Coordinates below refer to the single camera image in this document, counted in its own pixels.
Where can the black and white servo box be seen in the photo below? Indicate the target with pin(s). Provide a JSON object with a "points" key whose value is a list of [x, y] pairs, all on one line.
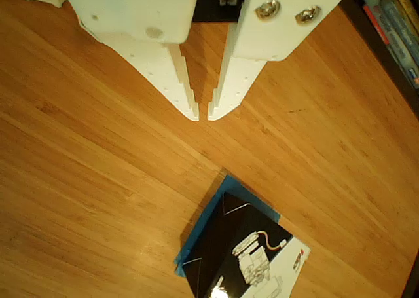
{"points": [[229, 232]]}

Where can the blue tape rectangle target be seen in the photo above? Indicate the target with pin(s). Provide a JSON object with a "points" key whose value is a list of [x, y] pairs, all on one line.
{"points": [[201, 227]]}

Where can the orange-red book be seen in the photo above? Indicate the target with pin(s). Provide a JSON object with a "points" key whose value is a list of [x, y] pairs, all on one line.
{"points": [[376, 24]]}

